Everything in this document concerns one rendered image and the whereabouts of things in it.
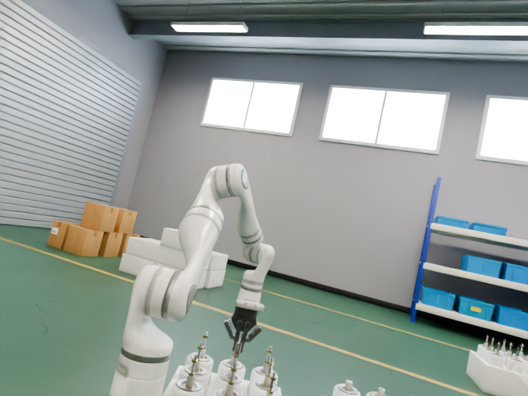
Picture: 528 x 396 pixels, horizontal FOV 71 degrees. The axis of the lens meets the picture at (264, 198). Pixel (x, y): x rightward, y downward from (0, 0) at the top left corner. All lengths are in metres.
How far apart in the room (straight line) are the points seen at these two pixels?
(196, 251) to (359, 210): 5.51
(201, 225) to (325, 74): 6.30
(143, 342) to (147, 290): 0.09
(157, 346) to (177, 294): 0.10
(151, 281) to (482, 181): 5.89
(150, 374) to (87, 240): 3.97
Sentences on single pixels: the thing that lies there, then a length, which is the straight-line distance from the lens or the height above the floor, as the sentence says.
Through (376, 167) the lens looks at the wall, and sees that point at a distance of 6.29.
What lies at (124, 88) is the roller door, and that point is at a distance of 7.59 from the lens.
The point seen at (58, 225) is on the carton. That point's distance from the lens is 5.00.
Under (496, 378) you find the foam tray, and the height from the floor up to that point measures 0.11.
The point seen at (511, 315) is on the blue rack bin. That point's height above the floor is 0.39.
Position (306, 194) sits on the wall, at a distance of 6.38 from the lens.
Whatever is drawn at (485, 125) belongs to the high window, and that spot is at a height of 2.97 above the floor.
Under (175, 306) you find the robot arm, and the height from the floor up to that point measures 0.58.
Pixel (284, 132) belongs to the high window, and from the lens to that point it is 6.74.
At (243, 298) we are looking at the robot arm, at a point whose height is 0.51.
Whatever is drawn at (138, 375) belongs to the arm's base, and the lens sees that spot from 0.75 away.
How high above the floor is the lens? 0.74
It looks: 5 degrees up
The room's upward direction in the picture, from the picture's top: 13 degrees clockwise
